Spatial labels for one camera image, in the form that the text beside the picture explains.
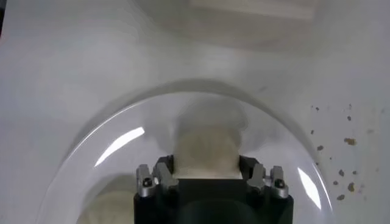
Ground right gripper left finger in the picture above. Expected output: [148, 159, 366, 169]
[136, 155, 179, 198]

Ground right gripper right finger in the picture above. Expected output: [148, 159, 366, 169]
[239, 155, 289, 199]

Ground white steamed baozi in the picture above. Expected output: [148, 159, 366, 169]
[173, 126, 243, 180]

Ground white round plate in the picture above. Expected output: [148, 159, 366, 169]
[35, 79, 335, 224]

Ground scattered brown crumbs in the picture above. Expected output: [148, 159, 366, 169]
[309, 103, 386, 201]

